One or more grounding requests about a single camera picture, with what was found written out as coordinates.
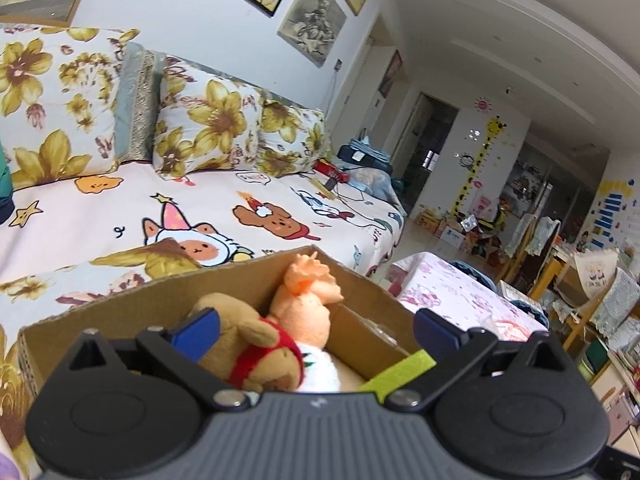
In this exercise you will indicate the cardboard box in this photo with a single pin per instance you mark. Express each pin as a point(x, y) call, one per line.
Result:
point(370, 329)

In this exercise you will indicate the giraffe height wall sticker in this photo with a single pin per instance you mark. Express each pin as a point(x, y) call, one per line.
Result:
point(493, 128)

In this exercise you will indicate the framed portrait sketch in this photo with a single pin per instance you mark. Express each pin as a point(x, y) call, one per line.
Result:
point(311, 27)

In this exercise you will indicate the wooden chair with covers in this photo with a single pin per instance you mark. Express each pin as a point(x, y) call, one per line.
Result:
point(591, 294)

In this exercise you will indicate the sofa with cartoon cover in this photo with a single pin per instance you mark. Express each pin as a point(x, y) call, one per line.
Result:
point(74, 241)

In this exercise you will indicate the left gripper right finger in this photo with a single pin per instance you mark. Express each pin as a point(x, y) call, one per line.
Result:
point(456, 353)

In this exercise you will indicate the blue green puffer jacket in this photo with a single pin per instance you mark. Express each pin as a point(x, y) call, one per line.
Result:
point(6, 189)

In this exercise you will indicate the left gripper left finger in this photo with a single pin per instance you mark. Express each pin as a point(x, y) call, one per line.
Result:
point(173, 355)

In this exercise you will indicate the pink cartoon tablecloth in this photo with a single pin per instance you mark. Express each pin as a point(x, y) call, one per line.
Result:
point(425, 281)

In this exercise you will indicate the brown plush bear toy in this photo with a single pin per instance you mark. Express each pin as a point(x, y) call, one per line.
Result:
point(253, 354)

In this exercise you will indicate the floral sofa cushion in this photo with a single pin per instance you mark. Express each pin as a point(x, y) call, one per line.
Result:
point(75, 101)
point(290, 139)
point(205, 122)

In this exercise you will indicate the green scrubbing cloth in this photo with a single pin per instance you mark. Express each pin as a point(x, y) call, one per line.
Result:
point(398, 375)

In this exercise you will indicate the orange knitted cloth ball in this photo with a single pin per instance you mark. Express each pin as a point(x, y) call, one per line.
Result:
point(300, 304)

